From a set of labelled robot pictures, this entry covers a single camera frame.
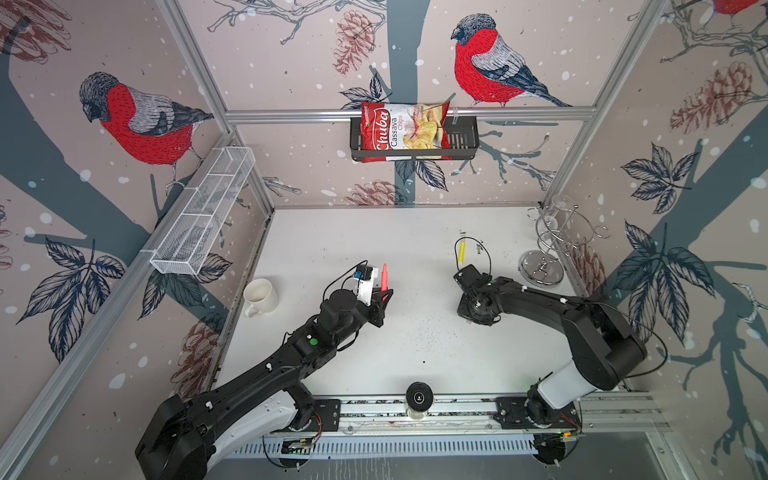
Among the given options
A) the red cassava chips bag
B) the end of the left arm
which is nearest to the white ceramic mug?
the end of the left arm

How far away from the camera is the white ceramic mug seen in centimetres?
87

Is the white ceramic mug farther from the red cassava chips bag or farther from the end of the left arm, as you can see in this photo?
the red cassava chips bag

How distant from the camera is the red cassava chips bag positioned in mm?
873

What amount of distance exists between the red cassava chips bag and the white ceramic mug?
55 centimetres
